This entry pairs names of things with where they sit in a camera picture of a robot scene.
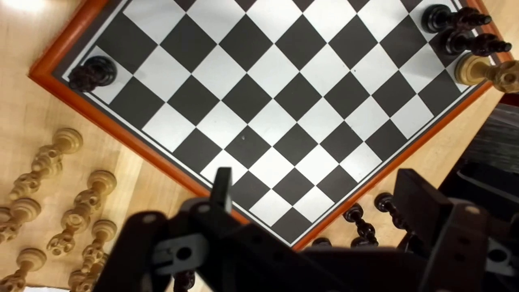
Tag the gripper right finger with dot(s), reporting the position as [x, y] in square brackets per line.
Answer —
[458, 243]

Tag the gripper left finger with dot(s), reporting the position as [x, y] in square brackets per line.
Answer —
[138, 251]

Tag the tan wooden chess piece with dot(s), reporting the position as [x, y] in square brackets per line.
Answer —
[99, 243]
[48, 160]
[474, 69]
[87, 278]
[18, 215]
[83, 205]
[22, 267]

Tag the black chess piece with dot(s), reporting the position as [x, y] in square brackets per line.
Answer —
[361, 225]
[466, 42]
[184, 280]
[321, 242]
[390, 209]
[446, 18]
[95, 73]

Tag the chessboard with orange frame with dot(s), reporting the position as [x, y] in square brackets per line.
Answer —
[284, 101]

